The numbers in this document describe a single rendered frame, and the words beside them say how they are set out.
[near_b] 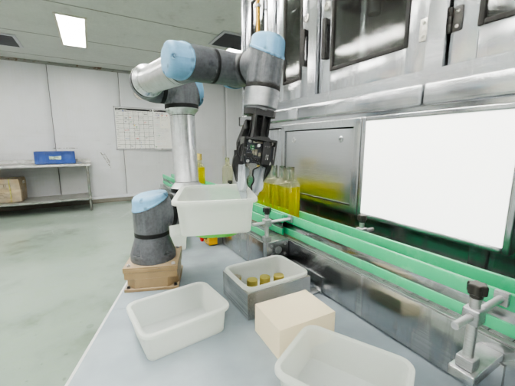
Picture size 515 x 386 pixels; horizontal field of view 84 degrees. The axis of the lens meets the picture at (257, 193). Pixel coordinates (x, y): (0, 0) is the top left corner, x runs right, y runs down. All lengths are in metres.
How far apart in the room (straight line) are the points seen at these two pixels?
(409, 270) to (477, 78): 0.48
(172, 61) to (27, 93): 6.34
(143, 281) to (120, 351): 0.28
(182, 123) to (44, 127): 5.90
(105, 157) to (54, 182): 1.04
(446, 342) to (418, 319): 0.06
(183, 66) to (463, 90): 0.66
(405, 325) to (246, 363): 0.38
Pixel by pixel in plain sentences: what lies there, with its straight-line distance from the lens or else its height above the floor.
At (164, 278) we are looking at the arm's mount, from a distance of 1.04.
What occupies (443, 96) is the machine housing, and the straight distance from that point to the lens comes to 0.91.
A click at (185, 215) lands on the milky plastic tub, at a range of 0.58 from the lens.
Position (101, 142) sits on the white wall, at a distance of 6.81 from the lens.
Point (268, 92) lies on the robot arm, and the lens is 0.62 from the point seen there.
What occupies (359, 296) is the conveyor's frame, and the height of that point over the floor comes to 0.81.
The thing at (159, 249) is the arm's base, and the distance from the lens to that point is 1.02.
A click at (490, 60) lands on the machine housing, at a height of 1.42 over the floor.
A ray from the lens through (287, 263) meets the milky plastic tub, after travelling 1.00.
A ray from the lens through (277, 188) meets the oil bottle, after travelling 1.17.
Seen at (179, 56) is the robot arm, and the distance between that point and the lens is 0.65.
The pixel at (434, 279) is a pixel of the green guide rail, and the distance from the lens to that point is 0.76.
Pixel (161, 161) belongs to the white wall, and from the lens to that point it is 6.96.
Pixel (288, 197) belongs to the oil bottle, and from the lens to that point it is 1.10.
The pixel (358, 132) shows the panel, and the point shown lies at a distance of 1.04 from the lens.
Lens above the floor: 1.23
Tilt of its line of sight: 10 degrees down
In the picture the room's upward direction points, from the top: straight up
